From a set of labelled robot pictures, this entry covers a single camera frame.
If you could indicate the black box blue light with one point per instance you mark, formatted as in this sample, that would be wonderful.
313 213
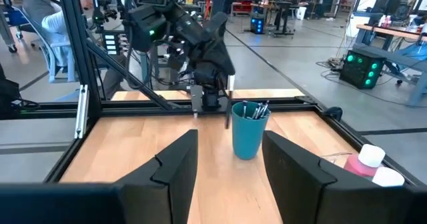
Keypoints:
257 25

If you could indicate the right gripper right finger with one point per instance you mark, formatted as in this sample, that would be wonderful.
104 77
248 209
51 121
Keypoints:
317 200

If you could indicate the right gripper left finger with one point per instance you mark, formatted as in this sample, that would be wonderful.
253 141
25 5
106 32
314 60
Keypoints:
150 200

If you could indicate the black computer green lights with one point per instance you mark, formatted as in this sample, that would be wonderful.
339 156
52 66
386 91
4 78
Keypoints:
362 69

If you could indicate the wood top background workbench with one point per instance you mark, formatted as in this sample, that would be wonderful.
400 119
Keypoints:
383 30

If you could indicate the white plastic chair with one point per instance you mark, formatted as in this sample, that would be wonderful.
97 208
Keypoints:
60 57

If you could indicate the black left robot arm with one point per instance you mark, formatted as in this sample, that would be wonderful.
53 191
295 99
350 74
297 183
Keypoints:
207 57

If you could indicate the red storage shelf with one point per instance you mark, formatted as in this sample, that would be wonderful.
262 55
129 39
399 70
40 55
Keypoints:
245 0

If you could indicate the white frame bracket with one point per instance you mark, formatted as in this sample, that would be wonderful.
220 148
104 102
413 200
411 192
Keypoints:
81 112

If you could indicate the teal plastic cup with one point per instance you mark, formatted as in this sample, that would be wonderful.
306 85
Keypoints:
248 137

